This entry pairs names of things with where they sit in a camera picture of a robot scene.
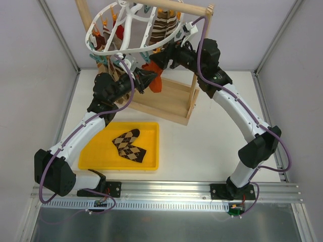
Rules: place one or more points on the orange sock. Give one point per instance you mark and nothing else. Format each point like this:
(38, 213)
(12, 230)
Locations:
(152, 66)
(156, 85)

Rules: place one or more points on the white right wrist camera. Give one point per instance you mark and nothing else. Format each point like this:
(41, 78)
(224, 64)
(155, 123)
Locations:
(189, 29)

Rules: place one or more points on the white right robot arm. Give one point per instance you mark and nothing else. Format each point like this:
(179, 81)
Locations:
(262, 140)

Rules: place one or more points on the brown striped sock pair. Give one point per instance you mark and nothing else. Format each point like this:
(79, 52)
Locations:
(164, 25)

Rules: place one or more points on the beige argyle hanging sock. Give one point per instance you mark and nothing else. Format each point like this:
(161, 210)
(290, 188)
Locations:
(115, 71)

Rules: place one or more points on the red hanging sock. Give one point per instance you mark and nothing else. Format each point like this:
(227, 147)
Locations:
(120, 32)

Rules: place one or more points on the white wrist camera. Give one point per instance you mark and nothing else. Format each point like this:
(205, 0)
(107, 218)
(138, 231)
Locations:
(129, 61)
(189, 29)

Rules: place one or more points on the brown argyle sock in tray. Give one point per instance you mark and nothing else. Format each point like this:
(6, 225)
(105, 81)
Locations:
(125, 147)

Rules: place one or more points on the white round clip hanger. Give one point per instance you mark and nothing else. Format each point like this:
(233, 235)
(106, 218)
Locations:
(137, 18)

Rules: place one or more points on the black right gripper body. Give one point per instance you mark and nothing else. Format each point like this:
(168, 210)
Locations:
(169, 57)

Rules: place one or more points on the yellow plastic tray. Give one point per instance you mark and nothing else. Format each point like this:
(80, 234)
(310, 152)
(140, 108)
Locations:
(102, 154)

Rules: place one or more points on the aluminium mounting rail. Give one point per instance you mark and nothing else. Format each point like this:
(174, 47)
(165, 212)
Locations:
(143, 190)

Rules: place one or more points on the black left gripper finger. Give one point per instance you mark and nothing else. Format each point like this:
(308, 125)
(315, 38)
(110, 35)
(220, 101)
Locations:
(143, 83)
(147, 75)

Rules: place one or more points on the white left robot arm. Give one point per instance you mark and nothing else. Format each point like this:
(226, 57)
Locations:
(52, 168)

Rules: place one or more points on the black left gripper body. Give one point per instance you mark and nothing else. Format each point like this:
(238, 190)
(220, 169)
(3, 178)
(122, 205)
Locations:
(139, 80)

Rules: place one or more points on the wooden hanger rack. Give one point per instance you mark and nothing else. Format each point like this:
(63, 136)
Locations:
(176, 100)

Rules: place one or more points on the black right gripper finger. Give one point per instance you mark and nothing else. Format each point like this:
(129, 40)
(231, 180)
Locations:
(161, 58)
(162, 65)

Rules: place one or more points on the white slotted cable duct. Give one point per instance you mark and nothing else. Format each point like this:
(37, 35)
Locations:
(139, 205)

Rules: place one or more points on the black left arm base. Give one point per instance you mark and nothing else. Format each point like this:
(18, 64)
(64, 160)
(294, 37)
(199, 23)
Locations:
(112, 188)

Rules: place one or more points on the teal clothes peg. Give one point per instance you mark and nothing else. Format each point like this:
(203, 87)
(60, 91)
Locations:
(145, 56)

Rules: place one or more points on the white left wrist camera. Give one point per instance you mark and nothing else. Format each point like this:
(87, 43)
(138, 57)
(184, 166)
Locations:
(129, 61)

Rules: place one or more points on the orange clothes peg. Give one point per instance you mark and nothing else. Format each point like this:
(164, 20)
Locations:
(157, 50)

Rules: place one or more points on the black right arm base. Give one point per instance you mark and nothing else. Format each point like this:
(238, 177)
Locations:
(220, 192)

